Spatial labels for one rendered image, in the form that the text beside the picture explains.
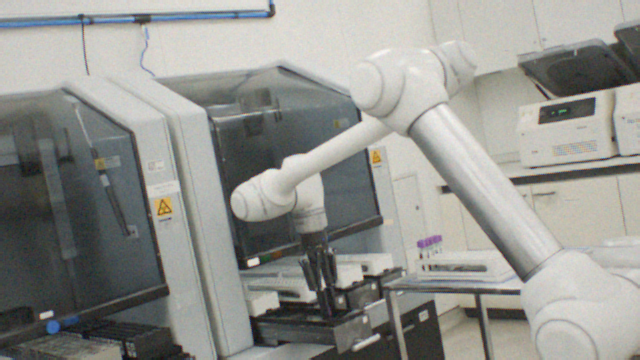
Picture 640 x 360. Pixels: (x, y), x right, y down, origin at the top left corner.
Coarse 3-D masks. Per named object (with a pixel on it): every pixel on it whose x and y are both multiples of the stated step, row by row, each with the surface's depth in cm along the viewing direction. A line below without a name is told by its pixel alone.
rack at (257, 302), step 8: (248, 296) 216; (256, 296) 213; (264, 296) 212; (272, 296) 214; (248, 304) 210; (256, 304) 210; (264, 304) 212; (272, 304) 214; (248, 312) 211; (256, 312) 209
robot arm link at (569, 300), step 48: (384, 96) 138; (432, 96) 139; (432, 144) 138; (480, 192) 133; (528, 240) 128; (528, 288) 127; (576, 288) 121; (624, 288) 126; (576, 336) 116; (624, 336) 118
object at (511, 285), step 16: (384, 288) 215; (400, 288) 210; (416, 288) 205; (432, 288) 200; (448, 288) 196; (464, 288) 192; (480, 288) 188; (496, 288) 184; (512, 288) 180; (480, 304) 242; (480, 320) 244; (400, 336) 215; (400, 352) 215
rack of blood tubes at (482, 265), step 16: (432, 256) 211; (448, 256) 207; (464, 256) 203; (480, 256) 198; (496, 256) 194; (416, 272) 212; (432, 272) 208; (448, 272) 203; (464, 272) 198; (480, 272) 194; (496, 272) 190; (512, 272) 195
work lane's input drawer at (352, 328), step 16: (256, 320) 208; (272, 320) 202; (288, 320) 197; (304, 320) 192; (320, 320) 194; (336, 320) 185; (352, 320) 187; (368, 320) 191; (256, 336) 207; (272, 336) 202; (288, 336) 196; (304, 336) 191; (320, 336) 186; (336, 336) 183; (352, 336) 186; (368, 336) 190
